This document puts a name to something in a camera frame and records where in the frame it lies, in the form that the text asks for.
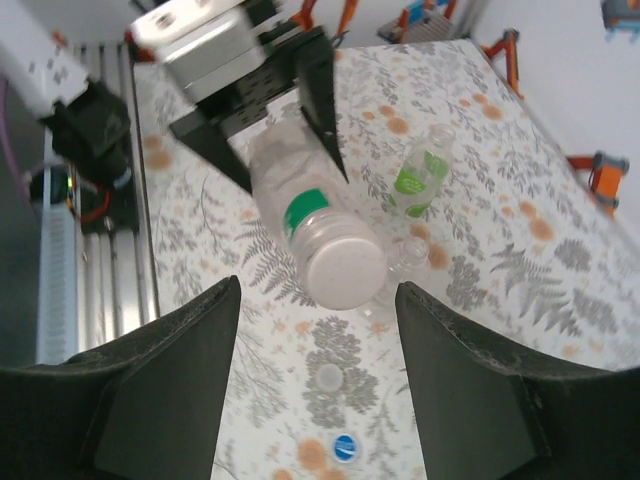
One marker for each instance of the blue bottle cap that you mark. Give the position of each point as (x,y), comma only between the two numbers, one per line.
(345,446)

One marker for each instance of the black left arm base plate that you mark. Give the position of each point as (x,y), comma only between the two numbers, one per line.
(117,210)

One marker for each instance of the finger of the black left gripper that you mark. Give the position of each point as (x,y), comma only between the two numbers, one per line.
(215,147)
(320,100)

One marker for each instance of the aluminium corner post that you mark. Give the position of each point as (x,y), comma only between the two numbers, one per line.
(477,17)

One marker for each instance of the grey metal panel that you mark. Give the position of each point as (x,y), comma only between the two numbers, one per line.
(17,300)

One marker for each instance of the wide aluminium base rail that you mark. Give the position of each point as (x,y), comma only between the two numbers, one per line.
(125,280)

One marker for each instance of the translucent bottle cap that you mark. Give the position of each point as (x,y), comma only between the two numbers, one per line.
(329,376)

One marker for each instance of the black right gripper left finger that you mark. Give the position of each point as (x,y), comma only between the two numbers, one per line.
(125,400)

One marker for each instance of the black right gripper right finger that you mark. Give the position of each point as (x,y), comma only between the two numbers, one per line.
(500,410)

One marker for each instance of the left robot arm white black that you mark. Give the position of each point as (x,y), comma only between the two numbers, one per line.
(45,75)

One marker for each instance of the tall bottle dark green label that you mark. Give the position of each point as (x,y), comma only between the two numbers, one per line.
(300,210)

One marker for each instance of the floral patterned table mat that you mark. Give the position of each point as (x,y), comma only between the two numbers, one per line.
(500,225)

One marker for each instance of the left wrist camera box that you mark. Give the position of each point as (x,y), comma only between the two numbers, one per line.
(210,55)

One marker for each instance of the clear unlabelled plastic bottle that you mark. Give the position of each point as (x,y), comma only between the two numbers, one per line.
(412,255)

